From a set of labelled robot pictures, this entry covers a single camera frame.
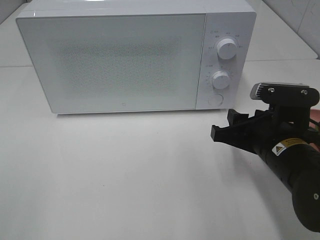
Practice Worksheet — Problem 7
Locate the round white door release button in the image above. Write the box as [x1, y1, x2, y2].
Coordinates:
[207, 93, 224, 107]

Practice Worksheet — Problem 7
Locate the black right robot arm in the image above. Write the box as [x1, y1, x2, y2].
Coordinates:
[210, 82, 320, 232]

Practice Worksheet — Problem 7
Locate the white lower microwave knob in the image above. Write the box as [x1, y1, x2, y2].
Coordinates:
[211, 71, 231, 90]

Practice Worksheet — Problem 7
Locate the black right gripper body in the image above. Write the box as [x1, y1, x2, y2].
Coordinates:
[246, 86, 320, 157]

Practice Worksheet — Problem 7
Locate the white microwave door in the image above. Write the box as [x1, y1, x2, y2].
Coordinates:
[16, 14, 206, 114]

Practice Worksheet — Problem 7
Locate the pink plate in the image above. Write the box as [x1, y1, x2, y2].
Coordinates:
[309, 108, 320, 152]

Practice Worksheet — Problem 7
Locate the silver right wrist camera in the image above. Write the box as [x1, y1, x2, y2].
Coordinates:
[250, 82, 310, 100]

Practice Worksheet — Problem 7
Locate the white microwave knob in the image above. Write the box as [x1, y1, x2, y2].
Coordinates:
[211, 71, 231, 90]
[216, 36, 238, 60]

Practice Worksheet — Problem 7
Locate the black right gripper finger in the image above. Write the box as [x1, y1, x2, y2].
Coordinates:
[210, 117, 255, 150]
[227, 109, 249, 125]

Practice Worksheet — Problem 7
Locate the white upper microwave knob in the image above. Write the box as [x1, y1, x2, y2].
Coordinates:
[216, 36, 238, 60]

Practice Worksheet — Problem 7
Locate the white microwave oven body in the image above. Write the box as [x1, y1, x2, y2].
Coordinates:
[16, 0, 257, 114]

